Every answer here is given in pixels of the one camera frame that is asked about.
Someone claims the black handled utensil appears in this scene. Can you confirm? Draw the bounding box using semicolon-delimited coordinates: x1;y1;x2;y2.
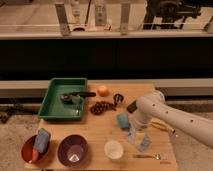
60;91;96;104

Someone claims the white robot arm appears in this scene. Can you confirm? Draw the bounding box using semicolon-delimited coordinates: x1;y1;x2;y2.
127;91;213;149

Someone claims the purple bowl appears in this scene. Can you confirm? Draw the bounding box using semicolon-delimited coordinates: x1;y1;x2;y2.
57;134;89;167

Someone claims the white cup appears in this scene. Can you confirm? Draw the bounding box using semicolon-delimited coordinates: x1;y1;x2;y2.
104;140;124;161

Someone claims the wooden board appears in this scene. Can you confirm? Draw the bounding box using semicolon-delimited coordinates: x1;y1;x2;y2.
23;82;179;171

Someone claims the yellow handled tool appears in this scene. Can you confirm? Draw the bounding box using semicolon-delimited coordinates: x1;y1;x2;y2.
151;122;175;134

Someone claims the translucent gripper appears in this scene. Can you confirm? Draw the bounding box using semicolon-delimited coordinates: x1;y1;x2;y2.
128;126;151;151

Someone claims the bunch of dark grapes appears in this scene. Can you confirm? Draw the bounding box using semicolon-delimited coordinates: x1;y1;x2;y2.
90;101;116;115

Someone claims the orange carrot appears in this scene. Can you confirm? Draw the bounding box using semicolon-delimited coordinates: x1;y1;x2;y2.
29;148;39;163

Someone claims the orange fruit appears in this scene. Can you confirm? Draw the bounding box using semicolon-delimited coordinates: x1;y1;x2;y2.
97;85;109;97

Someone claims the green plastic tray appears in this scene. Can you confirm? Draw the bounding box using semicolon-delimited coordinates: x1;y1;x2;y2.
38;78;87;121

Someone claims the red bowl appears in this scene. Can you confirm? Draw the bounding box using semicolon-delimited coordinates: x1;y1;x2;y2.
21;136;49;164

